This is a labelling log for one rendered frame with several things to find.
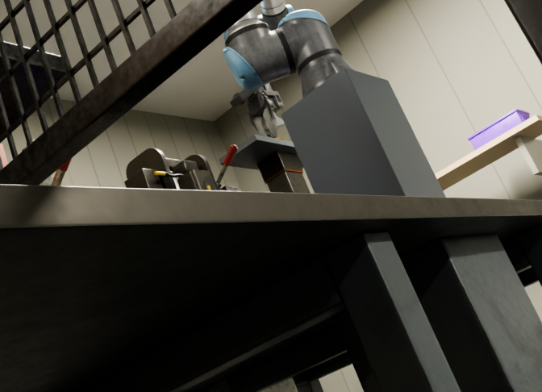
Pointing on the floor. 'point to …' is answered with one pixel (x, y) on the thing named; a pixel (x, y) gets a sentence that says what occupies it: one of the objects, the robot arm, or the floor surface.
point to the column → (469, 316)
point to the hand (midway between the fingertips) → (270, 135)
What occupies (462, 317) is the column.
